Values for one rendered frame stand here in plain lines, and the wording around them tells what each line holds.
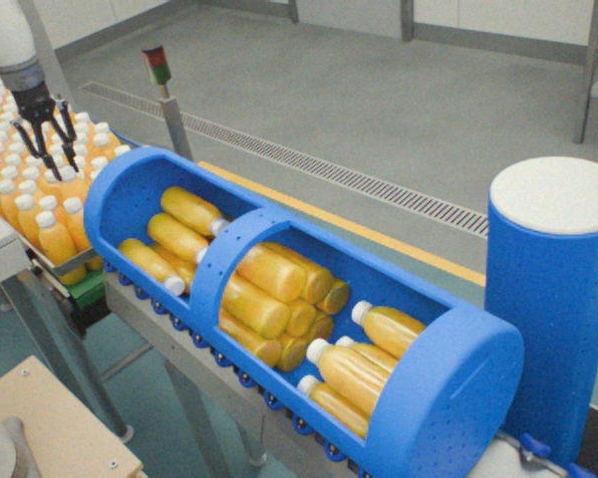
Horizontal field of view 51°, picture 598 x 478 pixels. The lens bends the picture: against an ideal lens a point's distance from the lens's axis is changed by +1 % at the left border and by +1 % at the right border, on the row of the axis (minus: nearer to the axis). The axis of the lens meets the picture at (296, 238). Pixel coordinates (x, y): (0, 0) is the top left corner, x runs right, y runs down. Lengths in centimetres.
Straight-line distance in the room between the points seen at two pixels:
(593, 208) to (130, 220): 98
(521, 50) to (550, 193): 324
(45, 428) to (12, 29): 79
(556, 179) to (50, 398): 109
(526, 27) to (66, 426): 400
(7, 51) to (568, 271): 123
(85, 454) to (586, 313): 104
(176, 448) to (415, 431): 162
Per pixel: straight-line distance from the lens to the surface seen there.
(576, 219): 135
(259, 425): 121
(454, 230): 299
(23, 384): 117
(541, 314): 147
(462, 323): 84
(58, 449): 107
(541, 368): 160
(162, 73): 188
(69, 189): 160
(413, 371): 80
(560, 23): 447
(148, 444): 239
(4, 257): 154
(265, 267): 104
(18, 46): 145
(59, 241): 156
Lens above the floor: 184
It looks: 37 degrees down
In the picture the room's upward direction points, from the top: 11 degrees counter-clockwise
